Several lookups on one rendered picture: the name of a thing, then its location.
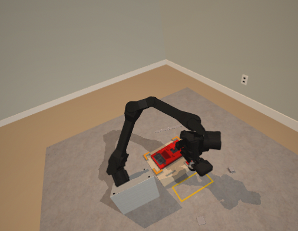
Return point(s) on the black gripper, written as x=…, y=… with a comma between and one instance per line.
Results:
x=201, y=166

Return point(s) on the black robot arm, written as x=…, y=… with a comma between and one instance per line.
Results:
x=194, y=138

